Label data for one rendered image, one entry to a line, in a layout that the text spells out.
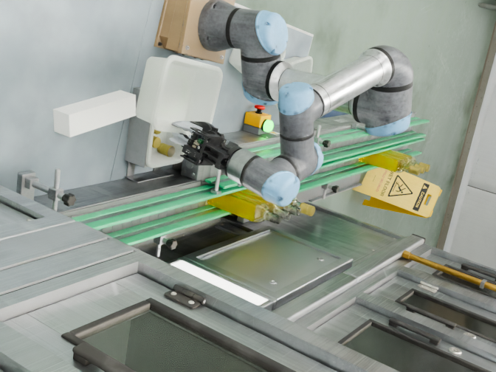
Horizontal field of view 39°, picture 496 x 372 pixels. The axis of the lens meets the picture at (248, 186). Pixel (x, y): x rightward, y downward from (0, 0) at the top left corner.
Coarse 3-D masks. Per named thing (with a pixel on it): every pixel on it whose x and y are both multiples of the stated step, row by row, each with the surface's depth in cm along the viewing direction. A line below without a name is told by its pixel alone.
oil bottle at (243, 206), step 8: (208, 200) 228; (216, 200) 226; (224, 200) 224; (232, 200) 222; (240, 200) 221; (248, 200) 221; (256, 200) 222; (224, 208) 224; (232, 208) 222; (240, 208) 221; (248, 208) 219; (256, 208) 217; (264, 208) 218; (240, 216) 222; (248, 216) 220; (256, 216) 218
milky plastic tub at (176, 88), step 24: (144, 72) 160; (168, 72) 167; (192, 72) 175; (216, 72) 172; (144, 96) 160; (168, 96) 170; (192, 96) 177; (216, 96) 174; (168, 120) 172; (192, 120) 177
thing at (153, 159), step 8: (152, 128) 201; (152, 136) 202; (160, 136) 216; (168, 136) 218; (168, 144) 219; (176, 144) 217; (152, 152) 215; (176, 152) 218; (152, 160) 209; (160, 160) 211; (168, 160) 213; (176, 160) 215
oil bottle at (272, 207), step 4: (236, 192) 228; (240, 192) 227; (244, 192) 228; (248, 192) 228; (252, 192) 229; (248, 196) 226; (252, 196) 225; (256, 196) 225; (260, 196) 226; (260, 200) 223; (264, 200) 223; (268, 204) 222; (272, 204) 222; (272, 208) 222; (272, 212) 222
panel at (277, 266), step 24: (240, 240) 227; (264, 240) 233; (288, 240) 236; (192, 264) 204; (216, 264) 207; (240, 264) 210; (264, 264) 213; (288, 264) 216; (312, 264) 219; (336, 264) 221; (264, 288) 196; (288, 288) 198
